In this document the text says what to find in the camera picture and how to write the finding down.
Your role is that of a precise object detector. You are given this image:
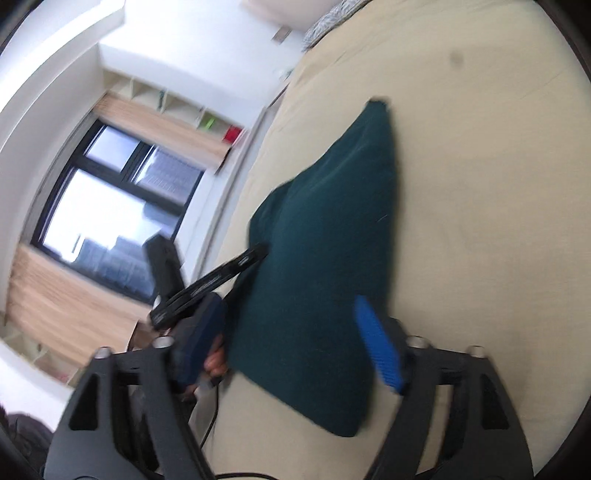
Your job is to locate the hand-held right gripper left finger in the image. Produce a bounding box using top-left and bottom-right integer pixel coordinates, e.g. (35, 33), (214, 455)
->
(44, 295), (228, 480)

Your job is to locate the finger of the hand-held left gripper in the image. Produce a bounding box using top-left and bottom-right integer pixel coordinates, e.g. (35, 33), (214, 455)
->
(144, 234), (184, 305)
(149, 244), (270, 331)

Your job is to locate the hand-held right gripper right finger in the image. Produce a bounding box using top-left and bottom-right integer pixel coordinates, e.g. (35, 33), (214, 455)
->
(355, 295), (534, 480)

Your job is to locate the dark green knit sweater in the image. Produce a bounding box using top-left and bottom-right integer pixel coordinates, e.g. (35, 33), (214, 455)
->
(226, 98), (407, 438)

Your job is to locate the person's left hand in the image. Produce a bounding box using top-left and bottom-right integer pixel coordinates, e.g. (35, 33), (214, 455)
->
(204, 338), (228, 378)

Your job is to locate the black framed window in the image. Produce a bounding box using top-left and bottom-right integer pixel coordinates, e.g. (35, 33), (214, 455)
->
(28, 117), (207, 306)

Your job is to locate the low white shelf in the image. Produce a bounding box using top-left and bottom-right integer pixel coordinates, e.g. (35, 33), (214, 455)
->
(0, 318), (88, 388)

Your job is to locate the beige bed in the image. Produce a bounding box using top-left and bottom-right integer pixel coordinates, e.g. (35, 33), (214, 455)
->
(187, 0), (587, 480)

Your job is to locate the zebra print pillow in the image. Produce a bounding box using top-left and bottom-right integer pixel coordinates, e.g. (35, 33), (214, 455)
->
(302, 0), (370, 51)

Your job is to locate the black cable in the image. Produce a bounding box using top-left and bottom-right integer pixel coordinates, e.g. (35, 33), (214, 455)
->
(198, 383), (278, 480)

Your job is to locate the white wall shelf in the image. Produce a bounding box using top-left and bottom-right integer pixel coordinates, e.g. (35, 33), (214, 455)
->
(104, 69), (250, 148)

